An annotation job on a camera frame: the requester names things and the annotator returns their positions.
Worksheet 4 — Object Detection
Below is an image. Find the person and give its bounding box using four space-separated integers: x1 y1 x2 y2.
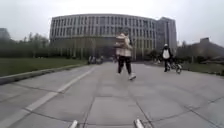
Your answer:
159 43 174 73
113 30 137 81

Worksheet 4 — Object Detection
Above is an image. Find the row of parked bicycles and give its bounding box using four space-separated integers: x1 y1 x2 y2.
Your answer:
87 55 105 66

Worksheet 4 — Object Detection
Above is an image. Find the grey stone slab pavement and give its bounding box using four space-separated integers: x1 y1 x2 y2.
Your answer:
0 61 224 128

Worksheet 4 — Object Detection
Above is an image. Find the curved grey building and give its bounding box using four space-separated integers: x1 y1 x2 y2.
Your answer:
48 13 178 61

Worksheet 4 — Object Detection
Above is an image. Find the bicycle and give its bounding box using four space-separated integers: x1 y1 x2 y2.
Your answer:
166 61 183 75

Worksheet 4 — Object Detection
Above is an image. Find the robot's own part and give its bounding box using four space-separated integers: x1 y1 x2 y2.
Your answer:
132 118 145 128
68 120 81 128

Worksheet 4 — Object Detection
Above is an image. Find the pale paving strip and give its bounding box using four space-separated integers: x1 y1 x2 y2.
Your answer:
0 65 98 128

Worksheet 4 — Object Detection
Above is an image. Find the stone kerb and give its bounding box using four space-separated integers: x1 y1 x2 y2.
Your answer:
0 63 88 86

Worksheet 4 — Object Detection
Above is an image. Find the grass lawn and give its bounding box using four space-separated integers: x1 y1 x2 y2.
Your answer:
0 57 88 78

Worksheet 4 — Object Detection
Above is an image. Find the row of trees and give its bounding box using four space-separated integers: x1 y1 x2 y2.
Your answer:
0 32 88 60

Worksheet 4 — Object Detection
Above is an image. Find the grass verge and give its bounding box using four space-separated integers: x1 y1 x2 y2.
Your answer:
179 61 224 77

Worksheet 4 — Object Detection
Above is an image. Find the low dark building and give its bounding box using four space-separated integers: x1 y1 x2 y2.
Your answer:
176 37 224 64

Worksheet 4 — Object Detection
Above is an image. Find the distant grey building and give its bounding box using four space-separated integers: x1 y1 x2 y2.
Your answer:
0 27 12 42

